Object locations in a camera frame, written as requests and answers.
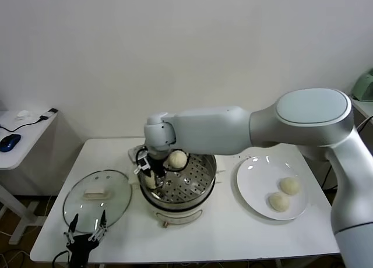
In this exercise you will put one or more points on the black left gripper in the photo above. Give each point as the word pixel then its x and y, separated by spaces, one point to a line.
pixel 81 247

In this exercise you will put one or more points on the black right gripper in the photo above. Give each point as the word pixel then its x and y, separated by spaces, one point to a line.
pixel 157 164

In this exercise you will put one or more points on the white steamed baozi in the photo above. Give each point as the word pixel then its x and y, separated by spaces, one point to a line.
pixel 279 202
pixel 289 186
pixel 149 181
pixel 176 160

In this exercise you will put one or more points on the round glass pot lid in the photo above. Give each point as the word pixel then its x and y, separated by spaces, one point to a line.
pixel 116 192

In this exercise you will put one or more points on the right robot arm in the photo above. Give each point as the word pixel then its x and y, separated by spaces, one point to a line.
pixel 204 131

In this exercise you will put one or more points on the stainless steel steamer basket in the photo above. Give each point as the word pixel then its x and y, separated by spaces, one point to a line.
pixel 192 183

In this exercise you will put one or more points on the white round plate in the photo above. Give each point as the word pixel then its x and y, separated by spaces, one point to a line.
pixel 250 192

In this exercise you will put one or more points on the white side desk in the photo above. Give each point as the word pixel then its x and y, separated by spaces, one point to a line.
pixel 26 140

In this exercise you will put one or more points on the blue computer mouse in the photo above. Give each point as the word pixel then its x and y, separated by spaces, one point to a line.
pixel 10 142

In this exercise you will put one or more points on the small black device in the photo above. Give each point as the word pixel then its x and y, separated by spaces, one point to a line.
pixel 52 111

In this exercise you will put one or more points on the small white crumpled object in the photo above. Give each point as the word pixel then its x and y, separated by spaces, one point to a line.
pixel 24 115

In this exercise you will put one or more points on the white side table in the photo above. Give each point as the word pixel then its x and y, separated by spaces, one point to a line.
pixel 364 107

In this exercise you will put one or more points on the pale green appliance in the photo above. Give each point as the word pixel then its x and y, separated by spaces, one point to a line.
pixel 364 88

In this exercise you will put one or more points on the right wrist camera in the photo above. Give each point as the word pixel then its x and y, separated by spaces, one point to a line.
pixel 142 163

